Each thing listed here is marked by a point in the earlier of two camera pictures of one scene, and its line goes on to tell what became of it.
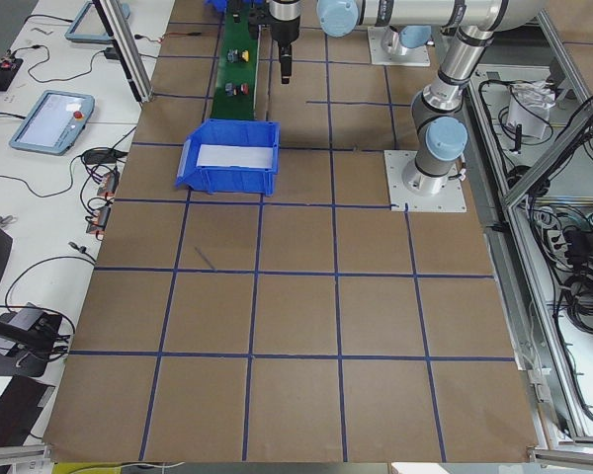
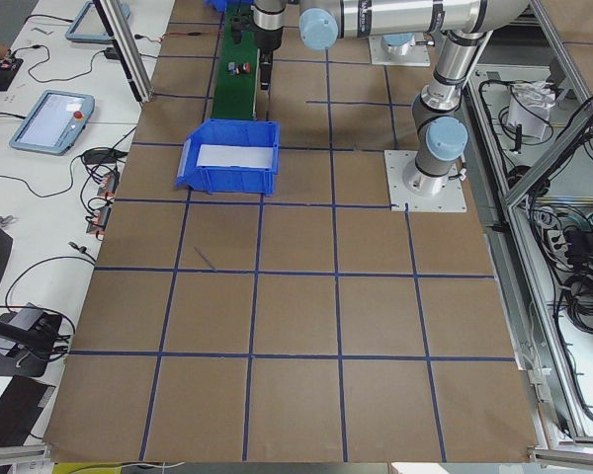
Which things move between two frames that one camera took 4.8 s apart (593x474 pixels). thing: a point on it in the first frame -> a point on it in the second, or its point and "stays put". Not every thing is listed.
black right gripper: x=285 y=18 -> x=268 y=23
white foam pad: x=236 y=156 stays put
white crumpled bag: x=529 y=106 stays put
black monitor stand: x=16 y=344 stays put
